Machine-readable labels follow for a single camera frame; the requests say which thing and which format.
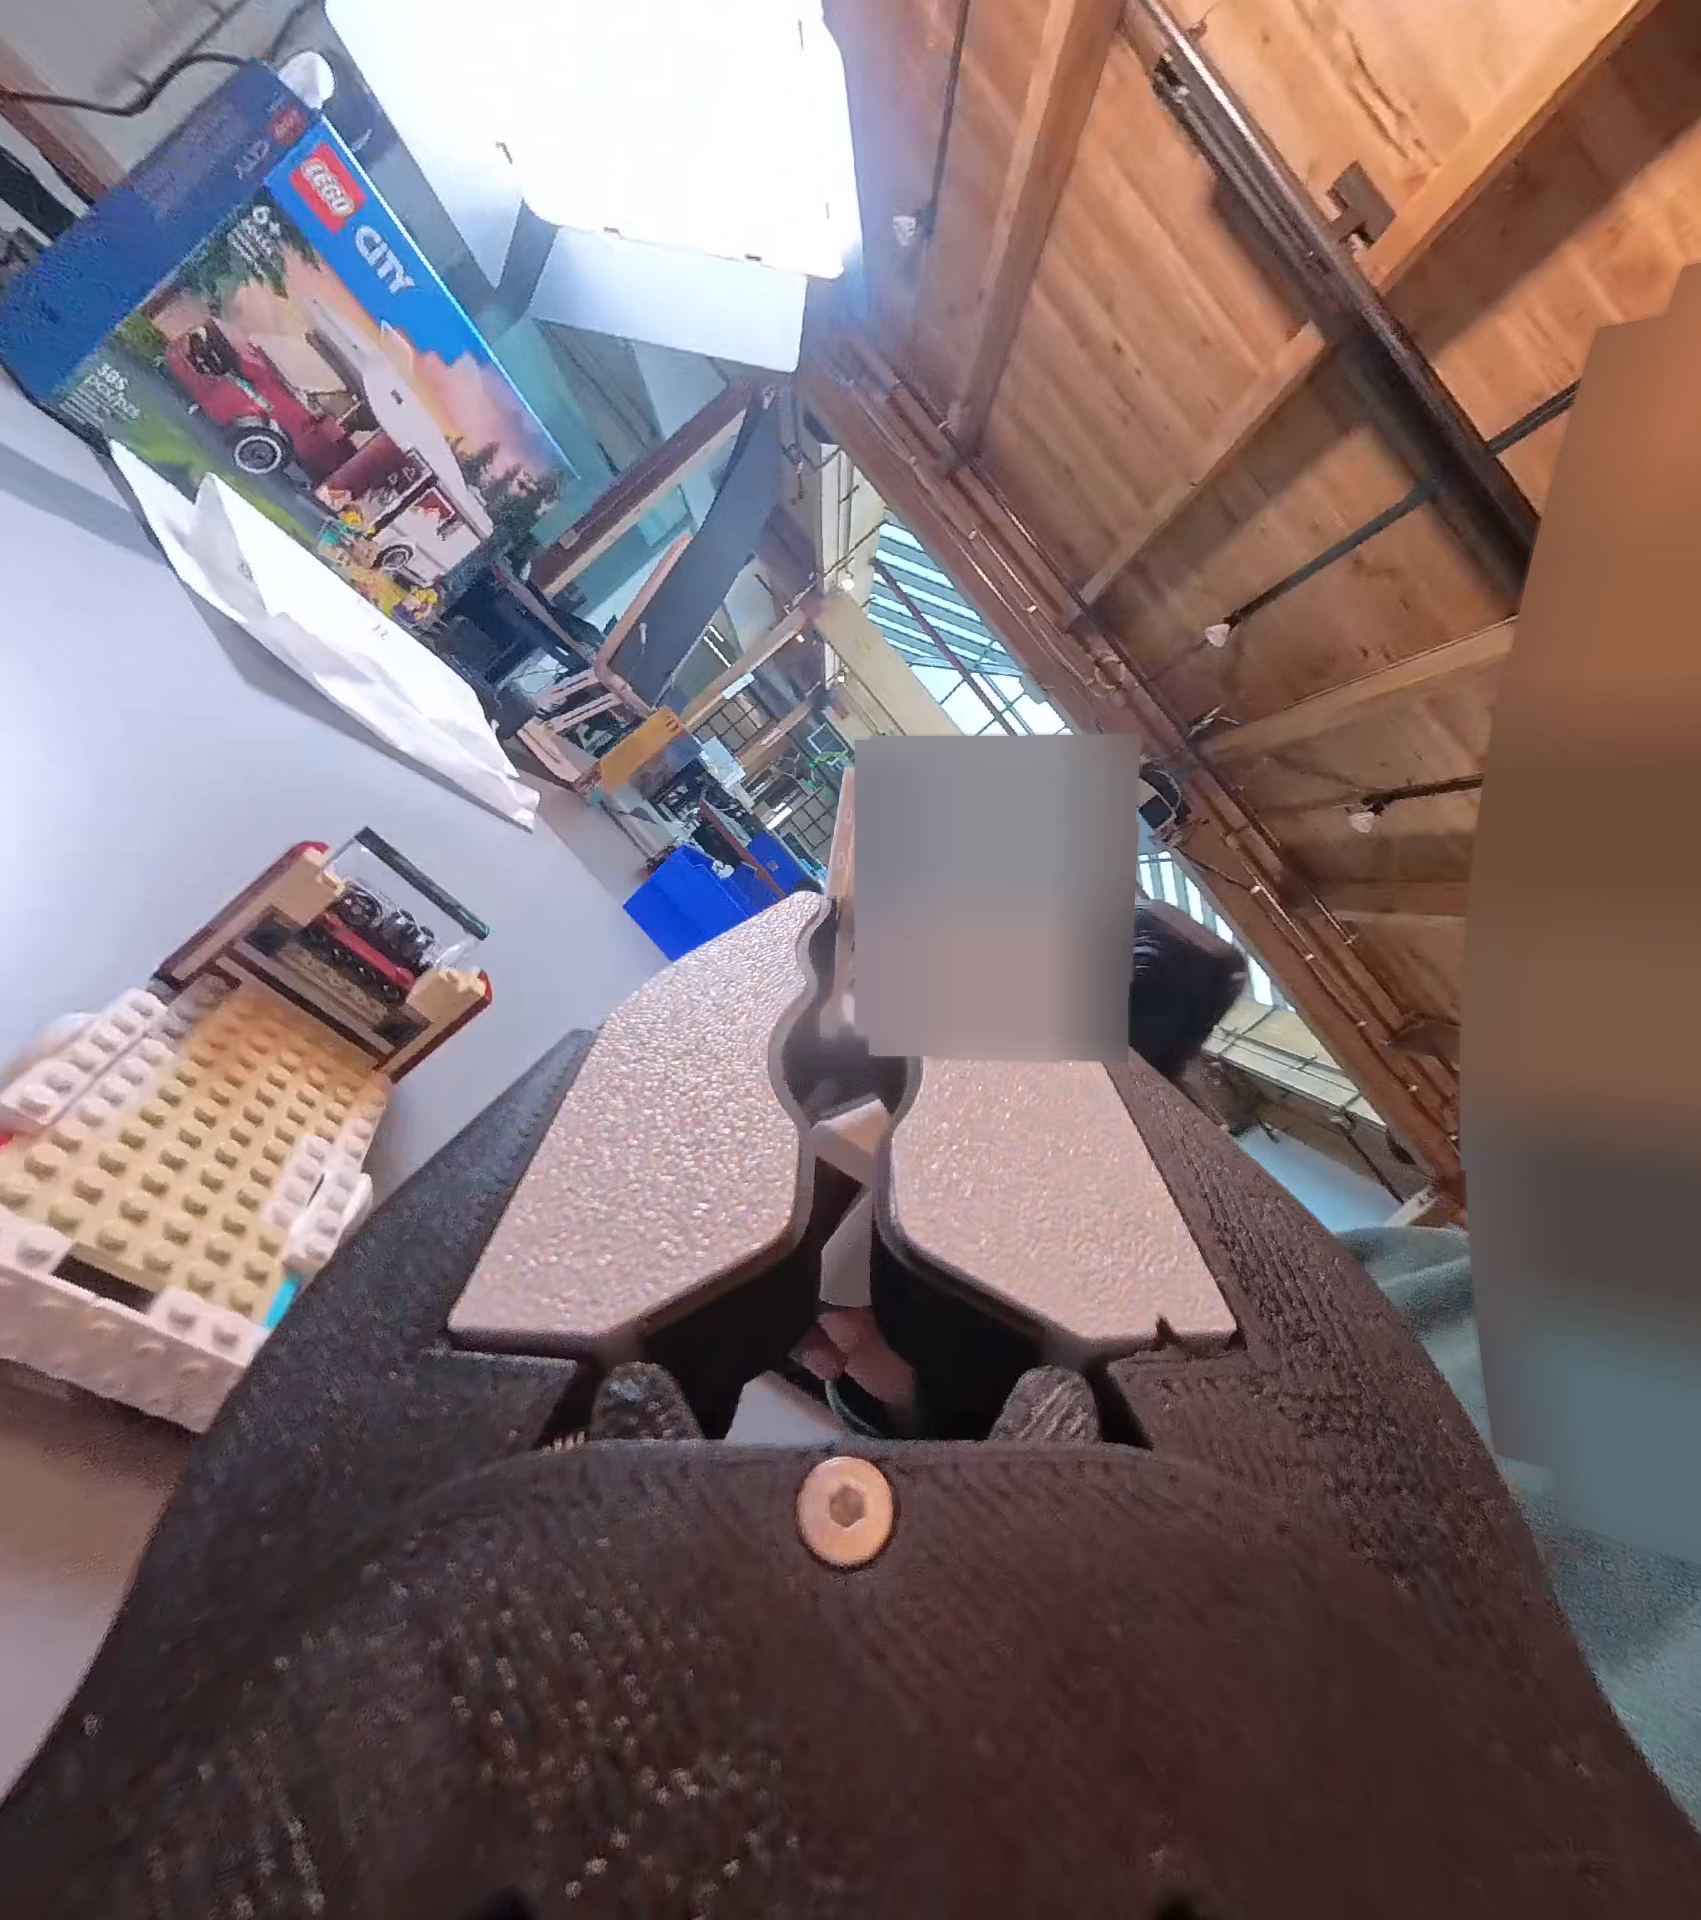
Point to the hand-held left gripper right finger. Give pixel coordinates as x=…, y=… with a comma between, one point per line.
x=1045, y=1201

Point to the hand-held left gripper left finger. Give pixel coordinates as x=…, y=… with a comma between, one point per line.
x=641, y=1171

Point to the white panel brick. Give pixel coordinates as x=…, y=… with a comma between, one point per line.
x=851, y=1141

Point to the toy brick truck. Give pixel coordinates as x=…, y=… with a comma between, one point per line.
x=160, y=1110

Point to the blue bin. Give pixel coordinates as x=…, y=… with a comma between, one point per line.
x=684, y=908

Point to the white paper bag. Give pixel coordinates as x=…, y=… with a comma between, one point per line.
x=311, y=630

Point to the blue toy set box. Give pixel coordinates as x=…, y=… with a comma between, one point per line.
x=341, y=345

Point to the softbox light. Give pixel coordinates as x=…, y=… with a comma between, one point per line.
x=641, y=121

